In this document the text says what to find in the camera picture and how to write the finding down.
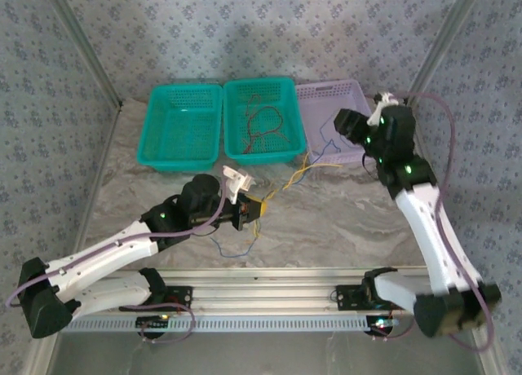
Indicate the aluminium side beam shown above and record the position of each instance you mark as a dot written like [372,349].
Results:
[111,130]
[426,155]

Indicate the grey metal panel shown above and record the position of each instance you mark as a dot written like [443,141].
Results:
[261,354]

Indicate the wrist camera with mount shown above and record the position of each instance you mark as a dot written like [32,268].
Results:
[238,183]
[383,100]

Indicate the aluminium frame post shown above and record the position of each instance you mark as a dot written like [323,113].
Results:
[83,45]
[442,45]

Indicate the small circuit board with LEDs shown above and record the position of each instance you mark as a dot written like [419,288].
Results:
[383,325]
[153,322]

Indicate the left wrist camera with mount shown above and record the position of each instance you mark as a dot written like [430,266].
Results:
[238,183]

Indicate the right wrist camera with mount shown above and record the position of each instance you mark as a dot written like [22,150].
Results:
[383,100]

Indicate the teal perforated plastic basket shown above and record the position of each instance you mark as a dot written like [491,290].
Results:
[285,102]
[179,126]

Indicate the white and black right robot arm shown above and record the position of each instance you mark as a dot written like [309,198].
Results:
[436,236]

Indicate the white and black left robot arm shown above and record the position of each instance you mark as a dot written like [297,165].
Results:
[102,250]

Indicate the lavender perforated plastic basket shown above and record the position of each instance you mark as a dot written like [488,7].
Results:
[314,106]

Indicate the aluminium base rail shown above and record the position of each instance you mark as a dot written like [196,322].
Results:
[261,293]

